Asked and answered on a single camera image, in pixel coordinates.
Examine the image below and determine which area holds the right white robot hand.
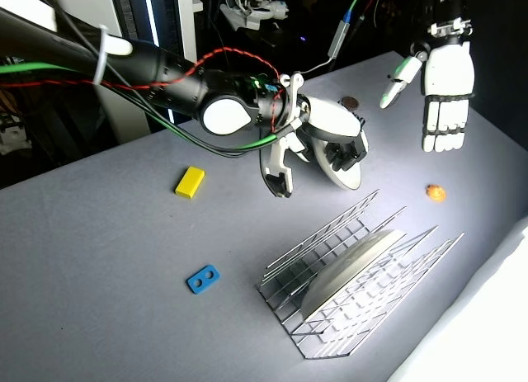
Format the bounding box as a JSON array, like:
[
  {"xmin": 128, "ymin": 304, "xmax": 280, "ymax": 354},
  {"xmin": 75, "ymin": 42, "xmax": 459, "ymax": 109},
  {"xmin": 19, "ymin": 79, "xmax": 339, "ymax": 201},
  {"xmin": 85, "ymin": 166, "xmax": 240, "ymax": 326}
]
[{"xmin": 258, "ymin": 95, "xmax": 370, "ymax": 200}]

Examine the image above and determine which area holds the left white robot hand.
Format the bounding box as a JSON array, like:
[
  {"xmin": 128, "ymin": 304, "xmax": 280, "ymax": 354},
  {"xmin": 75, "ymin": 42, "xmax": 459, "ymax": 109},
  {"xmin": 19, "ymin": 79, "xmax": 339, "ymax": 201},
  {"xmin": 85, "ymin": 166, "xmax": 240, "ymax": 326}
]
[{"xmin": 378, "ymin": 41, "xmax": 475, "ymax": 153}]

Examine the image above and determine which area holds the orange swirl cookie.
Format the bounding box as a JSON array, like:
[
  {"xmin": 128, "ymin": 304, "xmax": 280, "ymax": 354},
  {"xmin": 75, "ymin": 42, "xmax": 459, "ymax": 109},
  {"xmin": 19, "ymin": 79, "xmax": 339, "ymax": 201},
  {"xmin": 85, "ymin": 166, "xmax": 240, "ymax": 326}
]
[{"xmin": 426, "ymin": 183, "xmax": 447, "ymax": 204}]

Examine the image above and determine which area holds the white background robot part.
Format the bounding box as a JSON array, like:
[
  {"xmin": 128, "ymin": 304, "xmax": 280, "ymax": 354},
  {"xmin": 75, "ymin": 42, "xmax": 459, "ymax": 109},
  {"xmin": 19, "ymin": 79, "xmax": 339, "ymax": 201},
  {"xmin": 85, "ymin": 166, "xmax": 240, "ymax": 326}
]
[{"xmin": 220, "ymin": 0, "xmax": 290, "ymax": 31}]

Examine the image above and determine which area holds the yellow rectangular block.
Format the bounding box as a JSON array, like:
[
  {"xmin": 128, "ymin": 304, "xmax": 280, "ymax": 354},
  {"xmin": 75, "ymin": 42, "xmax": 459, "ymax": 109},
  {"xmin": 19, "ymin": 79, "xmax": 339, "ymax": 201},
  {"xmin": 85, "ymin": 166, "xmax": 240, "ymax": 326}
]
[{"xmin": 174, "ymin": 165, "xmax": 206, "ymax": 200}]

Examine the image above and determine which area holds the blue block with two holes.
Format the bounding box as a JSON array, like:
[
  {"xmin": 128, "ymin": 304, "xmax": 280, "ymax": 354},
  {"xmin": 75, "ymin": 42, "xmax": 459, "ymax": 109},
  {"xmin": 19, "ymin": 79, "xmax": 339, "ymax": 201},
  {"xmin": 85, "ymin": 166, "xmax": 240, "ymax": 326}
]
[{"xmin": 185, "ymin": 265, "xmax": 221, "ymax": 295}]

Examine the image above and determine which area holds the white cabinet with blue light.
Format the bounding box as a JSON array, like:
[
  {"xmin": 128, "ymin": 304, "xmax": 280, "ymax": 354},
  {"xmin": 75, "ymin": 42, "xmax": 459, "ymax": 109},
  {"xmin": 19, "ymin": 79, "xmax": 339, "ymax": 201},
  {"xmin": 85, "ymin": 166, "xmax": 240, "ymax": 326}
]
[{"xmin": 53, "ymin": 0, "xmax": 203, "ymax": 144}]

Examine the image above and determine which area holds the white adapter cable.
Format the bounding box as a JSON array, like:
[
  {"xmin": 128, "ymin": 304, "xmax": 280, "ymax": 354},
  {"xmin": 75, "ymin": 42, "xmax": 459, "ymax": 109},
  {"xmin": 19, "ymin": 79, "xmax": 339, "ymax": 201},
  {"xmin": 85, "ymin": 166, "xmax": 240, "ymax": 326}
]
[{"xmin": 300, "ymin": 54, "xmax": 335, "ymax": 76}]

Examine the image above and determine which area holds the grey-white cable adapter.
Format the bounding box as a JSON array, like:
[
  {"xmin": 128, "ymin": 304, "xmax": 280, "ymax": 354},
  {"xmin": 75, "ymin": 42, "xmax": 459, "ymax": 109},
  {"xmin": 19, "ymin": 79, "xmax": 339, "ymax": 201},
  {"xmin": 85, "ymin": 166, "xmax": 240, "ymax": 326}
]
[{"xmin": 328, "ymin": 10, "xmax": 355, "ymax": 59}]

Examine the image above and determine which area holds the red twisted wire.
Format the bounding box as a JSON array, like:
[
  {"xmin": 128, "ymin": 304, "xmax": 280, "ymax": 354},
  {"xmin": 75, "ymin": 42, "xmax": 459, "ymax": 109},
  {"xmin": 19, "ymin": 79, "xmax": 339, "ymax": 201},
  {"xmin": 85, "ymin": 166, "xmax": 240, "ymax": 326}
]
[{"xmin": 0, "ymin": 47, "xmax": 290, "ymax": 134}]

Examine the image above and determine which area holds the silver wire plate rack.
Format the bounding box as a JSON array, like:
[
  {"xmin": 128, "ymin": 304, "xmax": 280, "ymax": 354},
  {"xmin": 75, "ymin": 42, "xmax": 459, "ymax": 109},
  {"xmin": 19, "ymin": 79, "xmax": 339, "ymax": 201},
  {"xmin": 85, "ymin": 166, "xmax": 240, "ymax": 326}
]
[{"xmin": 255, "ymin": 189, "xmax": 466, "ymax": 361}]

